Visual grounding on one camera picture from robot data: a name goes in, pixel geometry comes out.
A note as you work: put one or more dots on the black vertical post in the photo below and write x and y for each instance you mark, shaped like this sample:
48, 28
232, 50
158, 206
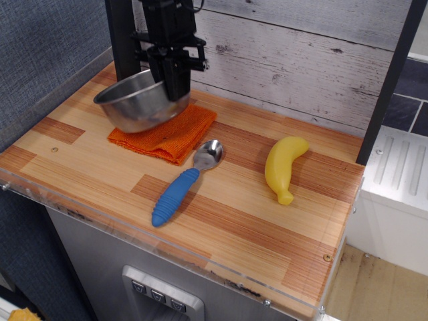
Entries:
410, 27
125, 48

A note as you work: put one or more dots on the orange cloth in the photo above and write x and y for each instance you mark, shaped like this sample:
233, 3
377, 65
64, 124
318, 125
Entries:
172, 141

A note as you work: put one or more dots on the black vertical post left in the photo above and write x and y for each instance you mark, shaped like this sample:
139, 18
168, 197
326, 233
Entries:
125, 48

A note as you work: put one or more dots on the white toy sink unit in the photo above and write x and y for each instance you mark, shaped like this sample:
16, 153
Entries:
389, 218

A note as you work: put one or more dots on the stainless steel bowl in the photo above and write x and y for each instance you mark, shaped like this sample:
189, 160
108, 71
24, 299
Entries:
138, 103

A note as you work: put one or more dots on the yellow toy banana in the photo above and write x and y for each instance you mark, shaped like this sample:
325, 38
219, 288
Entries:
278, 166

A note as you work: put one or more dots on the black vertical post right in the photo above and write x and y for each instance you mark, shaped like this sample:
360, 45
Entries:
410, 27

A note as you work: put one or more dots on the silver toy fridge front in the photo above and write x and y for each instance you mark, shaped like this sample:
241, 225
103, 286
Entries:
133, 277

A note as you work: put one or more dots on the yellow object bottom corner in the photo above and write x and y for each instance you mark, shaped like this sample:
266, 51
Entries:
23, 315

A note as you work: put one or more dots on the clear acrylic edge strip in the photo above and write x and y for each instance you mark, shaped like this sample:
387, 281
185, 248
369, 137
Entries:
150, 234

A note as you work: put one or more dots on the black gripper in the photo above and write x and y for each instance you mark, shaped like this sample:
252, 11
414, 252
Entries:
169, 44

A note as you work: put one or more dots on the blue handled metal spoon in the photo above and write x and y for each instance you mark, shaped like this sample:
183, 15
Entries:
206, 157

